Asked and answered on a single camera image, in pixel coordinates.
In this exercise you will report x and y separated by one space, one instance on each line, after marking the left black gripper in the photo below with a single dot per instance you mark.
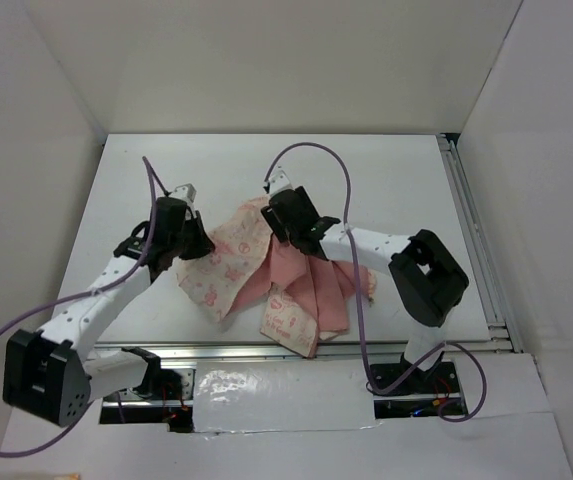
204 243

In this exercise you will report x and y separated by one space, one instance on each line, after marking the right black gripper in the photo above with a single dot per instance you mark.
275 221

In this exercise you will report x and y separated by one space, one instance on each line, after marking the pink and cream jacket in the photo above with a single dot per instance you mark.
306 298

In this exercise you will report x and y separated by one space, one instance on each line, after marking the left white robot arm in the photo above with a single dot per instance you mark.
49 373

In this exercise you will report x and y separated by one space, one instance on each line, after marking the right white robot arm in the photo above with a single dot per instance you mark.
428 279

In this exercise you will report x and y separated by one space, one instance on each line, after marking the white foil cover panel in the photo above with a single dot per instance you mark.
281 396

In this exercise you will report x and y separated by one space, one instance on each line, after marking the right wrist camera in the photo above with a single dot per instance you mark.
277 182

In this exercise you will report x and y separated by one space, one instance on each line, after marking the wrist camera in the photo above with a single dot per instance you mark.
277 182
186 193

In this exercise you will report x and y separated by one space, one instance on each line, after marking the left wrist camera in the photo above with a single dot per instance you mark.
186 193

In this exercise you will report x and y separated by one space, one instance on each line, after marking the front aluminium rail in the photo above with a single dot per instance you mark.
265 351

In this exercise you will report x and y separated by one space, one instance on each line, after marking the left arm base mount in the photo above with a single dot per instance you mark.
168 403

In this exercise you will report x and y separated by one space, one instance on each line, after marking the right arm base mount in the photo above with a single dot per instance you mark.
419 397

